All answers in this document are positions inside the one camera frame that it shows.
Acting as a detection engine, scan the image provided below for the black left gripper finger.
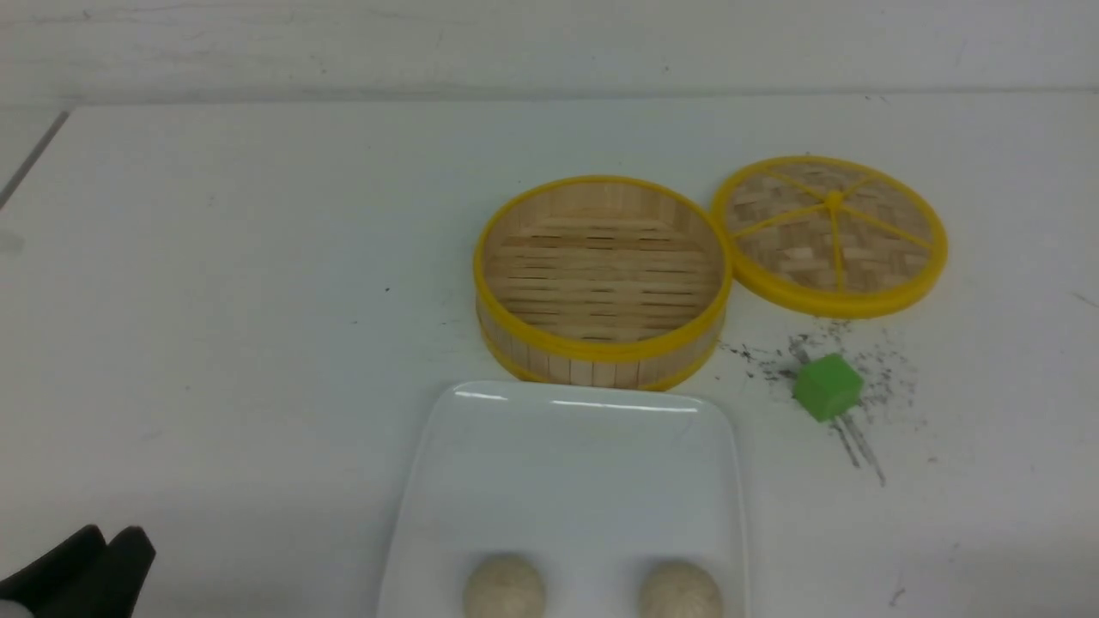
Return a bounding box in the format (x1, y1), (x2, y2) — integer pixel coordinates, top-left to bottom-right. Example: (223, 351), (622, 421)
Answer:
(1, 525), (106, 610)

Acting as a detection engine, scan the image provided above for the woven bamboo steamer lid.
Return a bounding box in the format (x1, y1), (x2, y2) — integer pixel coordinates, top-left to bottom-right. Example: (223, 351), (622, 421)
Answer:
(711, 155), (950, 319)

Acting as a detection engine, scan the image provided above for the white rectangular plate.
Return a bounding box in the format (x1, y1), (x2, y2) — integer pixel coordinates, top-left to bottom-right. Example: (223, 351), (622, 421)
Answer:
(376, 380), (752, 617)

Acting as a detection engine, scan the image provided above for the bamboo steamer basket yellow rim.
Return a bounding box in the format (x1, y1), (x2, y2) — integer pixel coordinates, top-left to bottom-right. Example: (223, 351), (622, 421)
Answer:
(471, 176), (733, 391)

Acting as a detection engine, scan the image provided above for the steamed bun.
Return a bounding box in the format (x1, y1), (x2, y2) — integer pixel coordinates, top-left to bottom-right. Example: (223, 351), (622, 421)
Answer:
(463, 553), (547, 617)
(637, 560), (725, 617)

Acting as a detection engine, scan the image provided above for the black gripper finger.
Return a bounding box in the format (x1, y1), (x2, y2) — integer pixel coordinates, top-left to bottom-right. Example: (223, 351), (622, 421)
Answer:
(34, 525), (156, 617)

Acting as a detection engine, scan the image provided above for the green cube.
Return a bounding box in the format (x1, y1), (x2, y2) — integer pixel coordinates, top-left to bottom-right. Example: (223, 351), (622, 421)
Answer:
(792, 354), (865, 423)

